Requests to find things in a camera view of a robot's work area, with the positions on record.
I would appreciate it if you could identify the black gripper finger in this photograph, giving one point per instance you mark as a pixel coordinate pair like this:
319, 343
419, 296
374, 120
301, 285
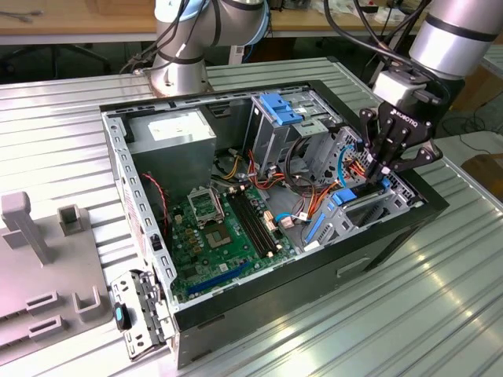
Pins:
426, 157
368, 129

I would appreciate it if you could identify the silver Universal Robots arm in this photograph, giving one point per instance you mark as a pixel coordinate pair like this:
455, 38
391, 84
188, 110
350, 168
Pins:
177, 74

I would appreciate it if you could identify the perforated metal disk bay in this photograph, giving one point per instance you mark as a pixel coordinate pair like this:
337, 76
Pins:
401, 202

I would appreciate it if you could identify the brown cardboard box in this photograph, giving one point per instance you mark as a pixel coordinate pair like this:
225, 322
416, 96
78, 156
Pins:
487, 173
483, 90

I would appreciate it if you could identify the blue plastic drive latch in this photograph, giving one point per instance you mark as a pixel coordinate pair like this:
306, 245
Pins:
281, 110

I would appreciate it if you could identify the grey metal drive cage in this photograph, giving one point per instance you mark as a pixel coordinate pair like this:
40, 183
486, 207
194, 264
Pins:
267, 137

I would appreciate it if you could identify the black RAM slot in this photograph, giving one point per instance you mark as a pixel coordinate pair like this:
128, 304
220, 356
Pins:
245, 220
257, 218

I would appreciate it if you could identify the green motherboard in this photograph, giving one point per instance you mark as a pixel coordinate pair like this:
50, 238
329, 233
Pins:
236, 255

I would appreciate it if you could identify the square CPU socket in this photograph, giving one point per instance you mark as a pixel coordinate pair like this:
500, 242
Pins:
218, 235

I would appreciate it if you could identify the black open PC case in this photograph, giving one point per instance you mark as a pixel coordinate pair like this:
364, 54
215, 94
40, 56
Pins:
275, 298

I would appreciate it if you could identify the grey power supply unit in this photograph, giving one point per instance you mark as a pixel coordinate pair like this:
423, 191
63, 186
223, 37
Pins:
173, 157

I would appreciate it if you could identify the blue expansion slot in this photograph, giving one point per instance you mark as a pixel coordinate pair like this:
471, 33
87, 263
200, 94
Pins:
216, 280

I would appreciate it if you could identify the black latch with blue tab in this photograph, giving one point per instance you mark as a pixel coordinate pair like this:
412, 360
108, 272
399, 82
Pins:
122, 316

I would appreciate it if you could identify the long wooden desk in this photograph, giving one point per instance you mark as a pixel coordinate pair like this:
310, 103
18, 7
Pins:
78, 23

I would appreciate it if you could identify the grey parts rack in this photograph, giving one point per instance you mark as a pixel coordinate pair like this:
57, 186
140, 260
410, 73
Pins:
59, 267

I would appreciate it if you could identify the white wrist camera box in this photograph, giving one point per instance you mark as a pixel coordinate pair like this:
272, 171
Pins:
397, 88

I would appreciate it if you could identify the grey aluminium frame table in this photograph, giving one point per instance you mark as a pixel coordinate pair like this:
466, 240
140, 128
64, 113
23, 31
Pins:
496, 59

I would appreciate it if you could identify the grey metal card retention bracket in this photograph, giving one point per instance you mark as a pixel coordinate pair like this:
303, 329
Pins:
131, 284

